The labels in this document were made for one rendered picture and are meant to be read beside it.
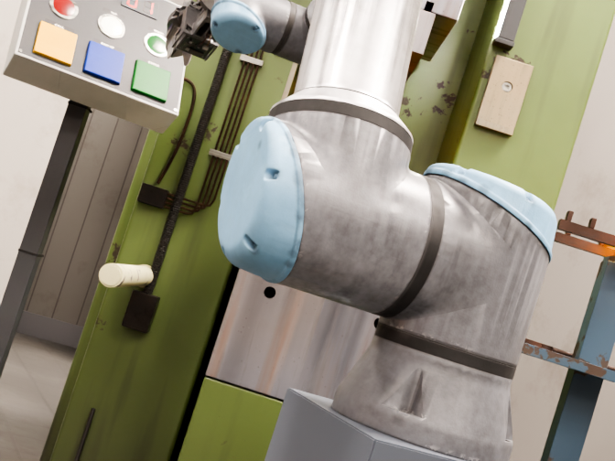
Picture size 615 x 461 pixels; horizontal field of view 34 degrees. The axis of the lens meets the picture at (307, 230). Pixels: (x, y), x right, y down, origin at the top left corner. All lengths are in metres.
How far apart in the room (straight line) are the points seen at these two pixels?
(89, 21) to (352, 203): 1.24
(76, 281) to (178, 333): 3.35
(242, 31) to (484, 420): 0.84
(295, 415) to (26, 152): 4.12
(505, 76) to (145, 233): 0.90
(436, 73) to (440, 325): 1.79
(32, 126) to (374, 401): 4.26
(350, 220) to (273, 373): 1.21
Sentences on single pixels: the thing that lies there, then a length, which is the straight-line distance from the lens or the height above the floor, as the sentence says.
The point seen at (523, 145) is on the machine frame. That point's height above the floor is 1.18.
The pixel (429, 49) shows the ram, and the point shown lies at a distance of 2.56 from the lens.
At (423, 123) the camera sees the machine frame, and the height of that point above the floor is 1.22.
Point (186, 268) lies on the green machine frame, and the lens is 2.32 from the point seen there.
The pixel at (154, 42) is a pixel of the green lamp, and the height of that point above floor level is 1.09.
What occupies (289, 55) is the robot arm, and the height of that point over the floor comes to 1.06.
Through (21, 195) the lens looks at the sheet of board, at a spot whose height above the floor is 0.71.
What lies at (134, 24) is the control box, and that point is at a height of 1.11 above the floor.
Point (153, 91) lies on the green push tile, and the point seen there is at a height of 0.99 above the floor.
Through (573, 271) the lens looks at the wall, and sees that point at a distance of 5.41.
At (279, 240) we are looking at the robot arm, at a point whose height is 0.74.
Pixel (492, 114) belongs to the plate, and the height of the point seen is 1.22.
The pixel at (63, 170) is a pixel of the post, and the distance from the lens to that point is 2.13.
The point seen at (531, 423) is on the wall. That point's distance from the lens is 5.37.
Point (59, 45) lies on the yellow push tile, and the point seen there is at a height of 1.01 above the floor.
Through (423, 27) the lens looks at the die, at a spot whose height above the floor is 1.33.
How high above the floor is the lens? 0.71
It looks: 3 degrees up
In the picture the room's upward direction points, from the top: 18 degrees clockwise
